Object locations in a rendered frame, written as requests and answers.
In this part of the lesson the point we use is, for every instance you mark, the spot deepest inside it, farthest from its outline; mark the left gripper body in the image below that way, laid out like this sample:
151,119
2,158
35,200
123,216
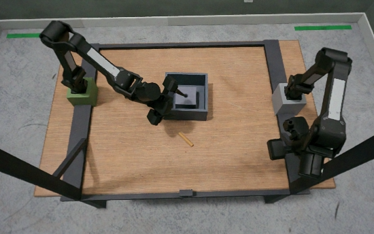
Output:
169,83

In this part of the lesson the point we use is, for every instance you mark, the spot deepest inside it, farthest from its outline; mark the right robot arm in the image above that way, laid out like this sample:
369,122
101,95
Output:
328,129

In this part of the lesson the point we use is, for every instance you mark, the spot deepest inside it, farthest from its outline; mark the tan cylindrical peg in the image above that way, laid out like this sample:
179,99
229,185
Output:
187,140

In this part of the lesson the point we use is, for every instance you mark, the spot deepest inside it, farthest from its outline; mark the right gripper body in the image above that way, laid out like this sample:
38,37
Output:
276,148

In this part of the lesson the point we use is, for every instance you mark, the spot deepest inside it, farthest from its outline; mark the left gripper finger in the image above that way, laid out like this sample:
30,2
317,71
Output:
179,92
165,116

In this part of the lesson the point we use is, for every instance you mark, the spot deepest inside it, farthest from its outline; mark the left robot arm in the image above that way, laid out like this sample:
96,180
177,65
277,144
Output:
56,37

